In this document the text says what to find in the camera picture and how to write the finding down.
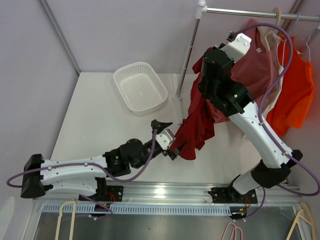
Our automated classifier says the dark red t shirt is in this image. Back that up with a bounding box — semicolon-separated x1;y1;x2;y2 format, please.
170;57;215;161

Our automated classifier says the pink t shirt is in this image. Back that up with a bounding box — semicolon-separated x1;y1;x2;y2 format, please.
210;27;284;123

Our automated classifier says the white t shirt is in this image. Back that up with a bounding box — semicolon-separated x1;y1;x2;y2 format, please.
241;29;288;140

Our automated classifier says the light blue wire hanger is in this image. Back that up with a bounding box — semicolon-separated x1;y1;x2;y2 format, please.
278;12;314;67

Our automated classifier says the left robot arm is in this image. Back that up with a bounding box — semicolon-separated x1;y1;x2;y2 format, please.
20;119;179;201

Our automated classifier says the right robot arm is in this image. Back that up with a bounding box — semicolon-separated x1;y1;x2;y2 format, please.
198;47;303;203

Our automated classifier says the beige hanger lower left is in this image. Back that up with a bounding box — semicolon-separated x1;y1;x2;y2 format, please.
54;200;77;240

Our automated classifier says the orange t shirt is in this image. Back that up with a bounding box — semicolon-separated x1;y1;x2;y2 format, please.
266;42;315;137

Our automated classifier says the beige hanger lower right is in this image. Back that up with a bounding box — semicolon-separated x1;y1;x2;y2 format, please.
285;201;317;240

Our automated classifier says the white plastic basket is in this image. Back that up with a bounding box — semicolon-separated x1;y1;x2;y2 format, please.
113;61;168;116

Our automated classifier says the metal clothes rack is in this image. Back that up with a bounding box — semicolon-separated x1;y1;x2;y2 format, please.
172;0;320;125

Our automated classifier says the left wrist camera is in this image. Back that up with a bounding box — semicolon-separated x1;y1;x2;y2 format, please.
155;128;175;151

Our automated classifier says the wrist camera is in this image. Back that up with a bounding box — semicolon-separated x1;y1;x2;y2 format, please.
222;31;252;63
155;128;175;151

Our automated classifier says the aluminium rail frame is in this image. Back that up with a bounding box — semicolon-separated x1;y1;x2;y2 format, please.
32;174;302;208

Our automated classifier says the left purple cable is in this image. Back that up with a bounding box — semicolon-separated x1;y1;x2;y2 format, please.
6;128;159;221

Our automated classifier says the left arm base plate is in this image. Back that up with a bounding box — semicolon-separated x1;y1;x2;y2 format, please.
86;185;124;202

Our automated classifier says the white cable duct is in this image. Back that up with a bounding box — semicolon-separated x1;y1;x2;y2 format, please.
42;203;232;217

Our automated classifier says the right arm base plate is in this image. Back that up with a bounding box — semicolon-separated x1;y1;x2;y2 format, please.
207;186;258;204

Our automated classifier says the pink wire hanger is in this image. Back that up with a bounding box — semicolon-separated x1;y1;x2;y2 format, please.
221;222;244;240

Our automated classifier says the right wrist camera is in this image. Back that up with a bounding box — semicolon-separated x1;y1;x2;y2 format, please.
222;31;252;63

